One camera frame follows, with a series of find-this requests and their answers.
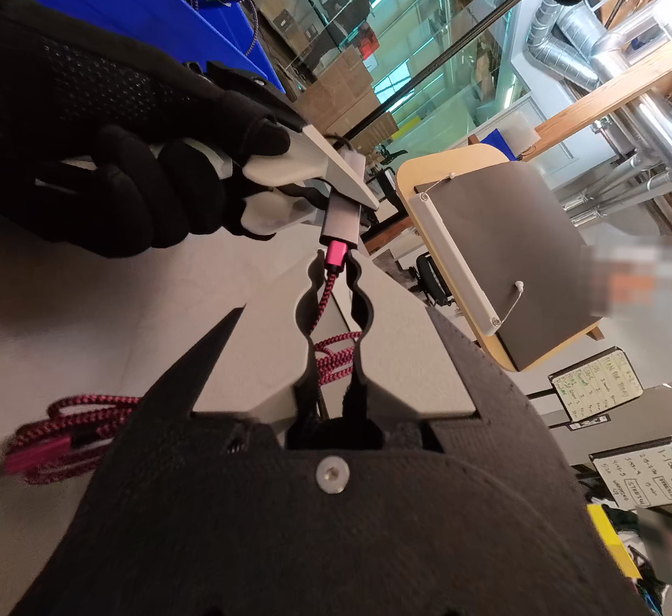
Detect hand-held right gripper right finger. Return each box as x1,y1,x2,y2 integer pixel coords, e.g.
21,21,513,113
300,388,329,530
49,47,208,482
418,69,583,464
344,254,485,435

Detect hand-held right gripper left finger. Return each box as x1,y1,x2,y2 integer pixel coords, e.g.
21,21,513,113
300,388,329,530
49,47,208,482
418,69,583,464
193,251,325,446

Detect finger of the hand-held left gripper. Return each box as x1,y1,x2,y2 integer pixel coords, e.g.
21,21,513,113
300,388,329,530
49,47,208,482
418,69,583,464
243,125,381,210
240,189,324,234

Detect grey usb hub black cable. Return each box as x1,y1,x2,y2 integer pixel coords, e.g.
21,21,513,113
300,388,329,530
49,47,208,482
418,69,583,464
317,134,368,248

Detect pink braided usb cable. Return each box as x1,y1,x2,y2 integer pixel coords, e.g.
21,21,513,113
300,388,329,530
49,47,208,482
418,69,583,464
4,239,364,486

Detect person's left hand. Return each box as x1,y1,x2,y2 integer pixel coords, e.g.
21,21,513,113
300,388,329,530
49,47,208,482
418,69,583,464
0,0,293,259

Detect stack of cardboard boxes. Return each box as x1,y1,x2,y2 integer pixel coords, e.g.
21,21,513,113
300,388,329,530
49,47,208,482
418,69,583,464
294,49,400,149

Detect black office chair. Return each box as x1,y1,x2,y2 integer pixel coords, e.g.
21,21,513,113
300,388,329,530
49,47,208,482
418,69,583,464
409,251,457,307

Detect wooden book stand white base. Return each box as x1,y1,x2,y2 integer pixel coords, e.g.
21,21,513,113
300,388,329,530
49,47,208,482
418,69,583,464
396,146,604,372

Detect dark grey panel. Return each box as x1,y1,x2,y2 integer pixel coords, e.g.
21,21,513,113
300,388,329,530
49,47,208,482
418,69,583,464
415,159,603,371

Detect handwritten whiteboard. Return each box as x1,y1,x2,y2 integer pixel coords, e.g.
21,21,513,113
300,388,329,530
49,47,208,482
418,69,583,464
548,347,644,423
588,435,672,512

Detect yellow plastic bin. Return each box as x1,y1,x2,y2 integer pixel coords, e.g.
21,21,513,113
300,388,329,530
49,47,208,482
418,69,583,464
587,503,642,580

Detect silver ventilation duct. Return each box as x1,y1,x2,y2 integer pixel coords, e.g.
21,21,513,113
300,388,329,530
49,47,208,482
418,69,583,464
525,0,672,228

